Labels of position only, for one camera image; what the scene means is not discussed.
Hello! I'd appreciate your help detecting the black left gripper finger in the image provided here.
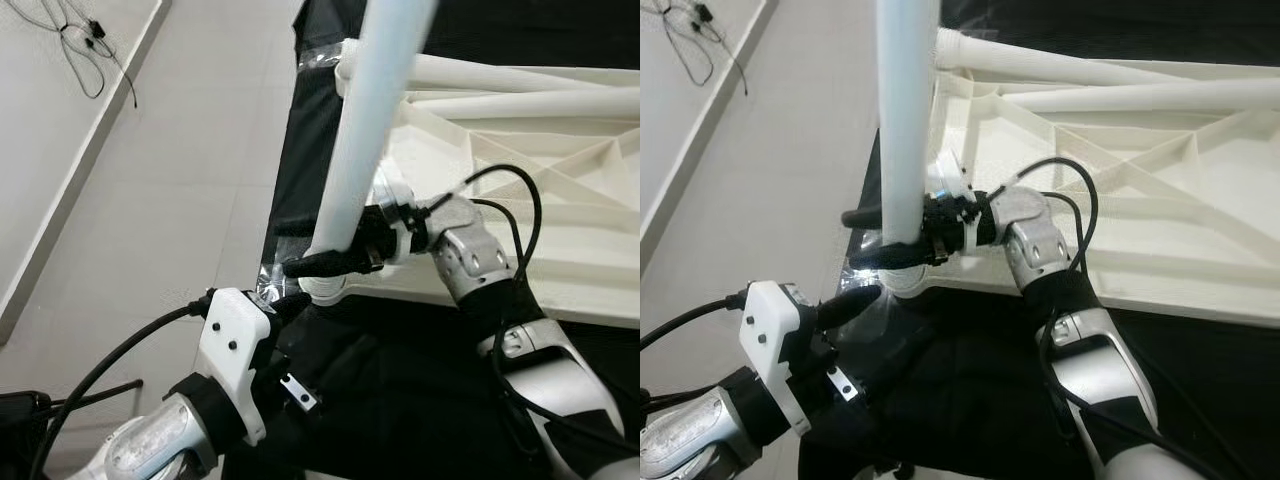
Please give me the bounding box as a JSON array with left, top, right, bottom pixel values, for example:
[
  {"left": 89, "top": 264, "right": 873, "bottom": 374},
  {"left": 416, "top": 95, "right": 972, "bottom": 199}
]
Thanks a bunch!
[
  {"left": 828, "top": 333, "right": 926, "bottom": 403},
  {"left": 283, "top": 345, "right": 366, "bottom": 413},
  {"left": 268, "top": 288, "right": 313, "bottom": 323},
  {"left": 815, "top": 284, "right": 883, "bottom": 329}
]

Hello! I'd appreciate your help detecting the white plastic children table top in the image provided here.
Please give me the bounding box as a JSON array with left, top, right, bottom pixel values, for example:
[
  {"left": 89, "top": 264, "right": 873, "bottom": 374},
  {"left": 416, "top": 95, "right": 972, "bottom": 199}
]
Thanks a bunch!
[
  {"left": 300, "top": 38, "right": 641, "bottom": 331},
  {"left": 880, "top": 25, "right": 1280, "bottom": 331}
]

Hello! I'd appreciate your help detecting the clear tape patch on cloth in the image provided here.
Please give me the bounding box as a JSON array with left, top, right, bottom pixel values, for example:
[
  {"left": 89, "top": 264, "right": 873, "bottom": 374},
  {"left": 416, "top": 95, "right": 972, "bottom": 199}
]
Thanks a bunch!
[
  {"left": 845, "top": 250, "right": 931, "bottom": 341},
  {"left": 255, "top": 255, "right": 311, "bottom": 301}
]

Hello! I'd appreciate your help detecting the black tablecloth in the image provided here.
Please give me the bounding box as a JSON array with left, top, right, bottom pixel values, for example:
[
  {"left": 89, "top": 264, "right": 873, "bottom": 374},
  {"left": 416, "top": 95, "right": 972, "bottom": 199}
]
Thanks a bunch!
[
  {"left": 215, "top": 0, "right": 641, "bottom": 480},
  {"left": 795, "top": 0, "right": 1280, "bottom": 480}
]

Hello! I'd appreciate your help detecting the clear plastic sheet piece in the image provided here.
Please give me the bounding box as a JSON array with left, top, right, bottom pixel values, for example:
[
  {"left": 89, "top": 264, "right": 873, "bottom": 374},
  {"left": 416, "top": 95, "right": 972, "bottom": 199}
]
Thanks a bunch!
[{"left": 298, "top": 45, "right": 346, "bottom": 79}]

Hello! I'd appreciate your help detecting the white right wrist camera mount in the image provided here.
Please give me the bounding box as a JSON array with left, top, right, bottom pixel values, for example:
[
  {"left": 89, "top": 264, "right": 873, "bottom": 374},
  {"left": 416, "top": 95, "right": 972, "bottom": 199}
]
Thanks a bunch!
[
  {"left": 925, "top": 150, "right": 986, "bottom": 266},
  {"left": 368, "top": 165, "right": 421, "bottom": 266}
]

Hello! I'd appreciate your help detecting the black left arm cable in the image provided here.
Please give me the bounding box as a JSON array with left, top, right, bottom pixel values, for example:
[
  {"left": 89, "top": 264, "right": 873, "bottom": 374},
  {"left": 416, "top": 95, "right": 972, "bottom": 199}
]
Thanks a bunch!
[
  {"left": 28, "top": 295, "right": 216, "bottom": 480},
  {"left": 640, "top": 290, "right": 751, "bottom": 351}
]

